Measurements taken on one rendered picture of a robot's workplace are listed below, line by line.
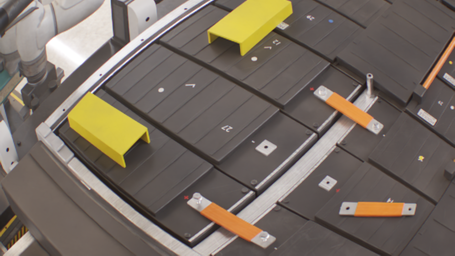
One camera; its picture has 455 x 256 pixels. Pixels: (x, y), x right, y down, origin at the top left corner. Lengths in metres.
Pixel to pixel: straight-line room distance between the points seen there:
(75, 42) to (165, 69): 1.86
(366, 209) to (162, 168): 0.34
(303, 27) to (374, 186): 0.40
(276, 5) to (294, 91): 0.21
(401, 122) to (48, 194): 0.63
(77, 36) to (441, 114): 2.23
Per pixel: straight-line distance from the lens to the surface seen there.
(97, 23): 3.38
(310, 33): 1.54
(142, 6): 1.69
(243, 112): 1.40
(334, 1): 1.64
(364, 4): 1.65
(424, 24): 1.62
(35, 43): 1.77
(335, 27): 1.56
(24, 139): 1.65
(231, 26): 1.51
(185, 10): 1.65
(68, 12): 1.77
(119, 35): 1.77
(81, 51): 3.26
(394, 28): 1.58
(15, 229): 2.23
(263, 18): 1.53
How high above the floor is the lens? 1.98
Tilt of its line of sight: 44 degrees down
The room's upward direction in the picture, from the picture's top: 7 degrees counter-clockwise
